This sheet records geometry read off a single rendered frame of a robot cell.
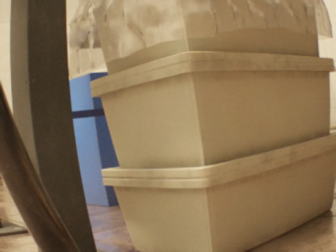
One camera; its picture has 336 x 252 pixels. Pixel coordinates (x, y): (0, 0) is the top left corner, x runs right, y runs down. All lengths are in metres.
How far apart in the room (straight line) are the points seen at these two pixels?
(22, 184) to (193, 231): 0.84
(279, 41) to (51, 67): 0.57
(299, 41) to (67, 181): 0.71
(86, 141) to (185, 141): 1.32
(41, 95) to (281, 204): 0.63
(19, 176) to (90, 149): 2.06
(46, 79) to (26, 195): 0.84
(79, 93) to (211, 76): 1.38
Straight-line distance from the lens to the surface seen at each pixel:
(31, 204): 0.31
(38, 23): 1.16
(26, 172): 0.31
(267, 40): 1.27
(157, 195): 1.19
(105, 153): 2.34
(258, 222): 1.20
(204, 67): 1.05
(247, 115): 1.16
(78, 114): 2.13
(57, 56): 1.17
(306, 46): 1.41
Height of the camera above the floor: 0.32
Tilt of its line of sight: 1 degrees up
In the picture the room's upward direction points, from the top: 7 degrees counter-clockwise
